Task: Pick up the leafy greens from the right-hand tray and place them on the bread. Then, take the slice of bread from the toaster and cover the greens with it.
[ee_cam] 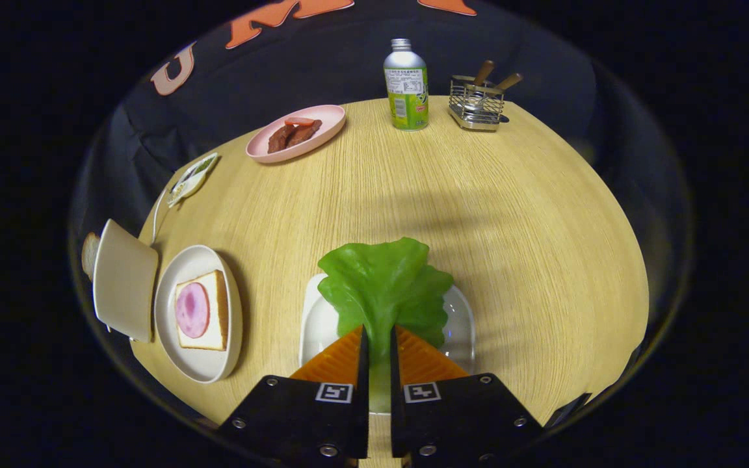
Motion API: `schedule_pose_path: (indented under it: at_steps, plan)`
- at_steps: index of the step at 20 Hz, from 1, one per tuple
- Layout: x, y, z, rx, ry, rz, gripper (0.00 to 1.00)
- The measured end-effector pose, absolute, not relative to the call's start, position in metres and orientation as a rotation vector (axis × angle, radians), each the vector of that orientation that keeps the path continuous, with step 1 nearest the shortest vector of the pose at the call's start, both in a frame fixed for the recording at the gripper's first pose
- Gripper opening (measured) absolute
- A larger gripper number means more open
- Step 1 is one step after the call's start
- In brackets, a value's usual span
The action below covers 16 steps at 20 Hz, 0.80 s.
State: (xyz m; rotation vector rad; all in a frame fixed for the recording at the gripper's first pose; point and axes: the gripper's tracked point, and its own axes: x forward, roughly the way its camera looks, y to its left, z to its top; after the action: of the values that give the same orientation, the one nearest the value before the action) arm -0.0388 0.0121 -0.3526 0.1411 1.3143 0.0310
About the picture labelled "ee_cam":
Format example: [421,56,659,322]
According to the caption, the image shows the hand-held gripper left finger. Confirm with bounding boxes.
[217,325,370,465]

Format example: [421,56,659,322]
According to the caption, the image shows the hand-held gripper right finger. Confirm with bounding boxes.
[389,325,544,467]

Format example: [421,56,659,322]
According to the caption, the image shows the green lettuce leaf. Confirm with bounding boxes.
[317,237,454,415]

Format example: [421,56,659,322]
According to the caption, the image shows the toasted bread slice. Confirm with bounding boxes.
[81,232,101,281]

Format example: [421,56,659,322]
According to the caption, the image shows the white square plate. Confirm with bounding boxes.
[298,273,477,376]

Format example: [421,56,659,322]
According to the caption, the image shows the round white plate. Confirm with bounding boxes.
[154,245,243,384]

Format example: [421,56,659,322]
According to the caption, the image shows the pink ham slice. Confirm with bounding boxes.
[176,282,211,339]

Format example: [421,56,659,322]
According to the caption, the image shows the white toaster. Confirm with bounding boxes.
[93,219,159,344]

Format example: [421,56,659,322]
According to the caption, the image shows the brown meat slices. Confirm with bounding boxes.
[267,119,323,155]

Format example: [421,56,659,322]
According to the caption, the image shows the white divided bean dish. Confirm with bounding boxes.
[166,153,219,209]

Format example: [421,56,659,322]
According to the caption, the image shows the pink oval plate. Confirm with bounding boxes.
[246,105,347,164]

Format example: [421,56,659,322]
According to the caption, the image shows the green label metal bottle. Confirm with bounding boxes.
[384,38,430,132]

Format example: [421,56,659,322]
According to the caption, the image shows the black backdrop cloth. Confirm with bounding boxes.
[72,0,694,313]

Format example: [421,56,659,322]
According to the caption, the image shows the white toaster cable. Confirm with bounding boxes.
[151,188,168,244]

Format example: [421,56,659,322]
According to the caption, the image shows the metal wire basket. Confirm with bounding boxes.
[448,75,510,133]

